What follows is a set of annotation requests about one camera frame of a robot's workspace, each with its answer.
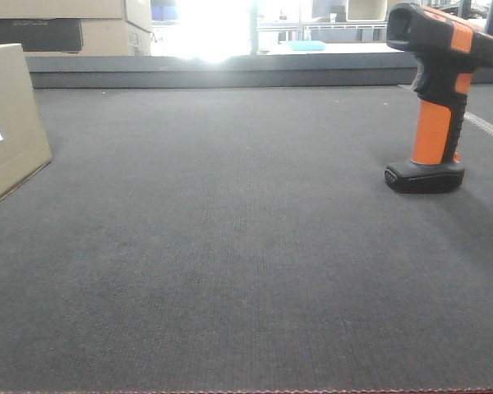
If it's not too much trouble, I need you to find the brown cardboard package box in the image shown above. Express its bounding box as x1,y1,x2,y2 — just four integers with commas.
0,44,53,201

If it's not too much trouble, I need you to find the orange black barcode scanner gun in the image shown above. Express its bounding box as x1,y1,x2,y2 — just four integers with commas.
385,2,493,194

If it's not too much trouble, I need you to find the cyan foam pad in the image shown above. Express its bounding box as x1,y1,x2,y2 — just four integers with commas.
287,40,326,52

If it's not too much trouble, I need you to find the beige plastic bin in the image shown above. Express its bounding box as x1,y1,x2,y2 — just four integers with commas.
346,0,388,22

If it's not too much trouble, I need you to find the stacked cardboard boxes background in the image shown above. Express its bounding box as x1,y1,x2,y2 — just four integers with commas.
0,1,152,57

